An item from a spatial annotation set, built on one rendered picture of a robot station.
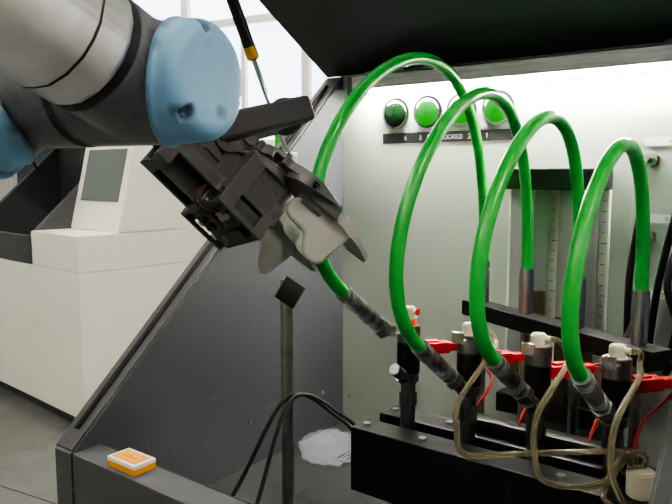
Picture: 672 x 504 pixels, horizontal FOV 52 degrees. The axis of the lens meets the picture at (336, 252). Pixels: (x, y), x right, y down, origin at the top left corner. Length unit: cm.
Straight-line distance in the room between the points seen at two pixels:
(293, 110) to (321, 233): 12
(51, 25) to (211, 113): 10
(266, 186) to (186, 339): 42
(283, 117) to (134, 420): 48
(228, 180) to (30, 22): 27
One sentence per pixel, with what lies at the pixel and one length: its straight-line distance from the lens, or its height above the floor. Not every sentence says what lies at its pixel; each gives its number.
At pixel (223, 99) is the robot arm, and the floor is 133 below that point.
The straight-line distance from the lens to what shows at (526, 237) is 92.
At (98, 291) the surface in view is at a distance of 359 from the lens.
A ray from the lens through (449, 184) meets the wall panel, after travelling 111.
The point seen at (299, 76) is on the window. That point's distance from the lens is 557.
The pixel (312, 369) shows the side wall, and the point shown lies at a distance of 120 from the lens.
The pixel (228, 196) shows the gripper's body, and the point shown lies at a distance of 59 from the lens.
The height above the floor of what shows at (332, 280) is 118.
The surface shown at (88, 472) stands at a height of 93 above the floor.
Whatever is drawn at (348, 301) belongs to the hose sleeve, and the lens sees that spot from 72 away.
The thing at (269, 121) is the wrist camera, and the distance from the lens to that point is 65.
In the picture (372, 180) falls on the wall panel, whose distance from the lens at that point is 118.
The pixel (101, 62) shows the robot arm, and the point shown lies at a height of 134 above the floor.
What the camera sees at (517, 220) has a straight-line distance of 102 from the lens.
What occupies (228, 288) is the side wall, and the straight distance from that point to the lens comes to 102.
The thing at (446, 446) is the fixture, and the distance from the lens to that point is 81.
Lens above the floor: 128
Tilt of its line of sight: 7 degrees down
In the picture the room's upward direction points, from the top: straight up
